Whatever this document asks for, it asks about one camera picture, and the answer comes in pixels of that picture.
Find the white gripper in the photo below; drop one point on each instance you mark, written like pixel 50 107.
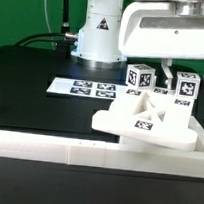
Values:
pixel 166 29

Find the white chair back part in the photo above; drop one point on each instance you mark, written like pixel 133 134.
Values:
pixel 150 117

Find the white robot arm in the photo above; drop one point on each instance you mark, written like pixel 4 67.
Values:
pixel 98 38

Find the white tag sheet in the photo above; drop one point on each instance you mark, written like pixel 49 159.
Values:
pixel 85 88

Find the white U-shaped obstacle frame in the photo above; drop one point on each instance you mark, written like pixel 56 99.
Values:
pixel 120 156

